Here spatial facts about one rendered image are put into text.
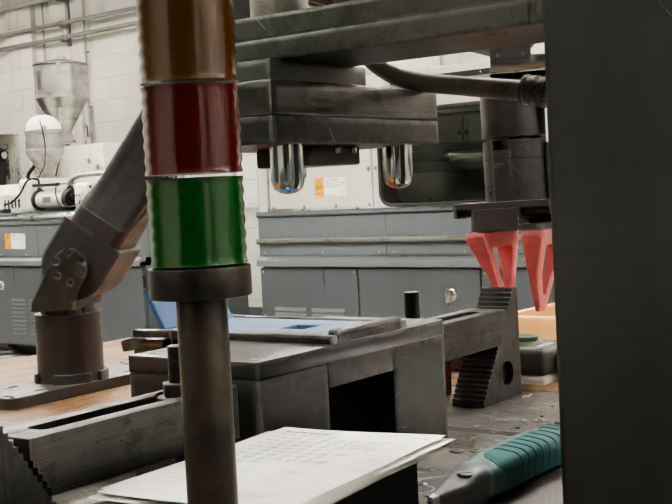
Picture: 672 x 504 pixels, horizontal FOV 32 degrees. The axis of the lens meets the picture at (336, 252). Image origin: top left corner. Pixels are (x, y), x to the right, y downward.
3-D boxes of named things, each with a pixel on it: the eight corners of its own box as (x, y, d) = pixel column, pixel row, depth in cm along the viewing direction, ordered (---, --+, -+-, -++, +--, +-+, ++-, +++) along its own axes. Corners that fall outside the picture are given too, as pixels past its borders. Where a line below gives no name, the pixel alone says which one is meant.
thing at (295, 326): (214, 322, 85) (212, 281, 85) (390, 328, 76) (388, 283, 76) (146, 334, 80) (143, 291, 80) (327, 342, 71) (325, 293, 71)
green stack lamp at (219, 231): (196, 260, 48) (191, 179, 48) (268, 259, 46) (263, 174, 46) (129, 268, 45) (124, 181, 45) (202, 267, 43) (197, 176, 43)
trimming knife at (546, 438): (584, 460, 73) (539, 450, 75) (586, 422, 73) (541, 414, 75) (444, 536, 59) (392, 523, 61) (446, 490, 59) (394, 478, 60)
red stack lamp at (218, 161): (191, 175, 48) (187, 93, 48) (263, 170, 46) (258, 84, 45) (123, 177, 45) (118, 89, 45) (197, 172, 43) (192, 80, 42)
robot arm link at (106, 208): (106, 305, 114) (282, 18, 110) (82, 313, 107) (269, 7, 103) (54, 271, 115) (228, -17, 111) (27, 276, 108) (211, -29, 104)
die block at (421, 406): (331, 430, 86) (326, 329, 86) (449, 442, 80) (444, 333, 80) (136, 496, 70) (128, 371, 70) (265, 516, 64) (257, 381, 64)
